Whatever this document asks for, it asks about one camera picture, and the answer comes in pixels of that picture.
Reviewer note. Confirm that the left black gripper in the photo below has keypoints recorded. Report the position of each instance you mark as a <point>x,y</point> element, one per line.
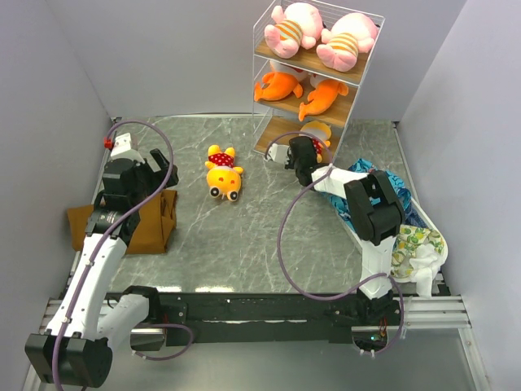
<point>157,177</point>

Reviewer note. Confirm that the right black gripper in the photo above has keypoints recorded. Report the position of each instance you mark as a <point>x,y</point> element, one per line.
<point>290,165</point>

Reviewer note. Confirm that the yellow plush polka dress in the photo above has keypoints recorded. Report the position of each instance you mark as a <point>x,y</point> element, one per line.
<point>320,134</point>

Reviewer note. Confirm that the orange shark plush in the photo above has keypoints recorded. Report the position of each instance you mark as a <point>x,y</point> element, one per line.
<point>280,82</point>
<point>324,94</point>

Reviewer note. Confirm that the yellow plush red dress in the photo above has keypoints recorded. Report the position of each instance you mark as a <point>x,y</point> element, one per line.
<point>224,177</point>

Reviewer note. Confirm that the small pink striped plush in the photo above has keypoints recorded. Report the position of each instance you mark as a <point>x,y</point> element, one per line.
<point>298,26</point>

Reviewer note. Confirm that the large pink striped plush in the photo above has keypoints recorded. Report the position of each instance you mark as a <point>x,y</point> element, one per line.
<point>341,45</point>

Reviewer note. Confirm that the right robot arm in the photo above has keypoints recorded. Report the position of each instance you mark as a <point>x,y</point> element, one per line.
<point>375,211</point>

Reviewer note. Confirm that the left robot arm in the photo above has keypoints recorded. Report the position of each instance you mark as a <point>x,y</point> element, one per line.
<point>89,277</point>

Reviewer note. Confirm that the brown folded cloth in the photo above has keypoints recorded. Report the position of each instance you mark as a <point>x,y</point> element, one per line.
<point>158,221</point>

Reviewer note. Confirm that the blue shark print garment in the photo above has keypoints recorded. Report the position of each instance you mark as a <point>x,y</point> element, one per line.
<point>395,191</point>

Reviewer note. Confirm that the yellow green print cloth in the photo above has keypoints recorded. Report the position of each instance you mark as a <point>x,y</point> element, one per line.
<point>409,238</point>

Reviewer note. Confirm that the white cloth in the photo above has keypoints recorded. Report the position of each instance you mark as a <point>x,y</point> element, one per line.
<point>420,267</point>

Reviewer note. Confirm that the white oval tray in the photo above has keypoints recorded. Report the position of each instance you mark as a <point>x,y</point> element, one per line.
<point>431,225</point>

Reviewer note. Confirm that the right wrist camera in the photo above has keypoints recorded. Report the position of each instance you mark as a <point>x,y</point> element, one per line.
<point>278,153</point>

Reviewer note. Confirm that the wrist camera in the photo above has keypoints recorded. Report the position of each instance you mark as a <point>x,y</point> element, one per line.
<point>124,146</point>
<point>278,153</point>

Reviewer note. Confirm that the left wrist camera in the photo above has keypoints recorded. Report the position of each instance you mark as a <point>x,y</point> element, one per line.
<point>124,146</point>

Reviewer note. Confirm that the white wire wooden shelf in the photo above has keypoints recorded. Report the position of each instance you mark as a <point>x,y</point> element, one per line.
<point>309,61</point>

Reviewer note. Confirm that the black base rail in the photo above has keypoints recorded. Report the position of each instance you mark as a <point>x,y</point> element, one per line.
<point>205,318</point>

